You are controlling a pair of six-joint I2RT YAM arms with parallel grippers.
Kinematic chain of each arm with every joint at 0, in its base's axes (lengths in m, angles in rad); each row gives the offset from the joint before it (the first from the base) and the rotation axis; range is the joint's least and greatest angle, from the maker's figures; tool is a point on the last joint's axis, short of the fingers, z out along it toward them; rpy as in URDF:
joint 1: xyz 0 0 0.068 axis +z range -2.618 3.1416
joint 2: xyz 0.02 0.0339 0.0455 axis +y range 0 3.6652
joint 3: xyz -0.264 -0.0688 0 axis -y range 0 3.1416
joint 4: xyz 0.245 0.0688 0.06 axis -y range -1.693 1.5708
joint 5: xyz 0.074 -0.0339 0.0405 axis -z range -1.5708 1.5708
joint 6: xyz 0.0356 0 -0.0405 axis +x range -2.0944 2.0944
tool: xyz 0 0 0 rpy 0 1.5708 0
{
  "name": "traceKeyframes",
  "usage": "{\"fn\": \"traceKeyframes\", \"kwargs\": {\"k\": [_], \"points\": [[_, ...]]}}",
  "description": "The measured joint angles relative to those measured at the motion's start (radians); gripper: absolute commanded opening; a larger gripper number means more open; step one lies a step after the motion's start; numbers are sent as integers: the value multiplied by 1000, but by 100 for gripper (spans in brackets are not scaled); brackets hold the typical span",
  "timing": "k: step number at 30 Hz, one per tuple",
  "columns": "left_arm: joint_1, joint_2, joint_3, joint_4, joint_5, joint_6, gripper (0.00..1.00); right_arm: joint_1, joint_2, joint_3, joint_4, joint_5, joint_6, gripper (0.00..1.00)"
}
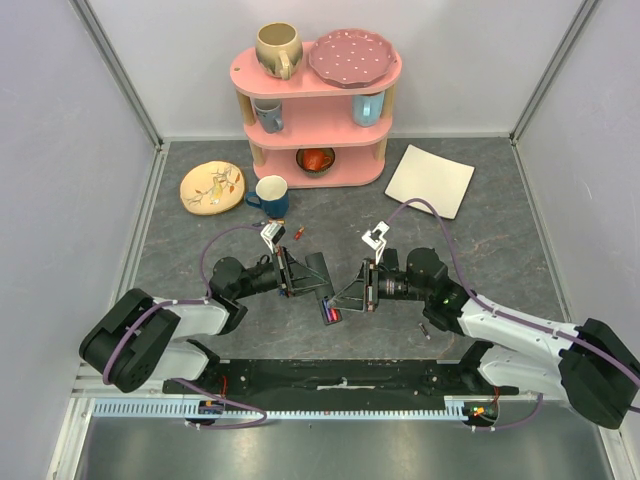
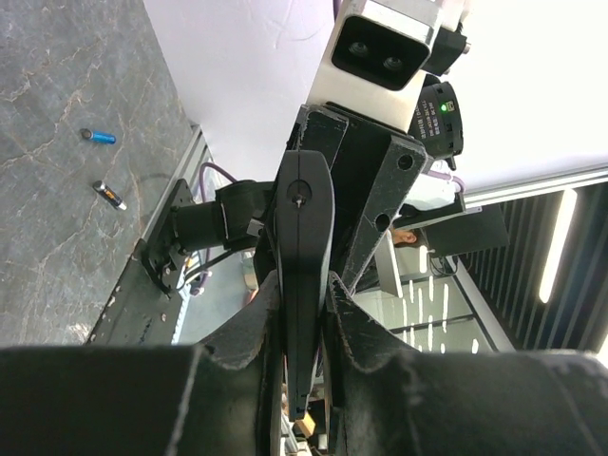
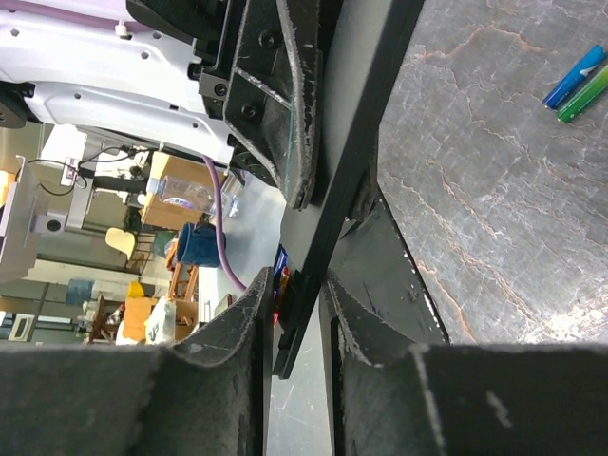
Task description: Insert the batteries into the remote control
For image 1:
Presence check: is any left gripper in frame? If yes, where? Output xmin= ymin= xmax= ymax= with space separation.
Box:
xmin=234 ymin=244 xmax=331 ymax=299

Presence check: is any black remote control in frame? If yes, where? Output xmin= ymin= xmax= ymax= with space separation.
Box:
xmin=305 ymin=252 xmax=342 ymax=326

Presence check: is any purple-blue battery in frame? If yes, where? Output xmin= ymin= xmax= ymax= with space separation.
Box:
xmin=321 ymin=299 xmax=332 ymax=323

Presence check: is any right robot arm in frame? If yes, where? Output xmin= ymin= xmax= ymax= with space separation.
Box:
xmin=329 ymin=248 xmax=639 ymax=429

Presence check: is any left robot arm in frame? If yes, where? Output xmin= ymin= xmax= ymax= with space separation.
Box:
xmin=79 ymin=247 xmax=332 ymax=393

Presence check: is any red battery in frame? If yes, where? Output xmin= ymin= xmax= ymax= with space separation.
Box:
xmin=294 ymin=226 xmax=305 ymax=240

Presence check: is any grey pink-tip battery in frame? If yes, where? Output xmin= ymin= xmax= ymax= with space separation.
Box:
xmin=418 ymin=322 xmax=431 ymax=340

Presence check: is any dark blue mug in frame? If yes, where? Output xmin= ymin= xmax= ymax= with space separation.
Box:
xmin=244 ymin=175 xmax=289 ymax=219

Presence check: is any red cup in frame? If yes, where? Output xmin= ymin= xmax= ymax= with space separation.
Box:
xmin=302 ymin=149 xmax=333 ymax=172

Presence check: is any dark patterned bowl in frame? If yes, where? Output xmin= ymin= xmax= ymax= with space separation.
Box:
xmin=296 ymin=147 xmax=335 ymax=177

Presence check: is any yellow bird-pattern plate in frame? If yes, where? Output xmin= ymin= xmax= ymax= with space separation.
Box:
xmin=179 ymin=160 xmax=246 ymax=216

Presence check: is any white square plate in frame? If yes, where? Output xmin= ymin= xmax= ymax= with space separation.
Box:
xmin=384 ymin=145 xmax=475 ymax=220

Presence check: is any pink three-tier shelf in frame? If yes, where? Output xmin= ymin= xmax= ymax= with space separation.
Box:
xmin=230 ymin=48 xmax=403 ymax=189

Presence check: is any grey-blue mug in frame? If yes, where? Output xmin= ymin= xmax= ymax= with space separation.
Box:
xmin=253 ymin=99 xmax=284 ymax=134

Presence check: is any light blue mug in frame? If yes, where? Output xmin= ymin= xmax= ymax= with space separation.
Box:
xmin=352 ymin=91 xmax=385 ymax=127

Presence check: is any pink dotted plate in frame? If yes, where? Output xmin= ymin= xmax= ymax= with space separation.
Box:
xmin=308 ymin=28 xmax=398 ymax=89

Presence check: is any beige ceramic mug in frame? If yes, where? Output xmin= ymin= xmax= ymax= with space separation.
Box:
xmin=255 ymin=22 xmax=304 ymax=81

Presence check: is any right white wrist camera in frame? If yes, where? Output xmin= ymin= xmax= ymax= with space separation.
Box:
xmin=361 ymin=221 xmax=389 ymax=265

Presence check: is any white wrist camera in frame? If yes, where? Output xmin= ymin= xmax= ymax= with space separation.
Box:
xmin=361 ymin=221 xmax=389 ymax=265
xmin=260 ymin=222 xmax=286 ymax=253

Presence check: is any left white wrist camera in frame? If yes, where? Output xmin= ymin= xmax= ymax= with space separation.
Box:
xmin=260 ymin=222 xmax=286 ymax=253

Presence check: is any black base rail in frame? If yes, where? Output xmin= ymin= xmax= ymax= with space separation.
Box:
xmin=193 ymin=359 xmax=518 ymax=411

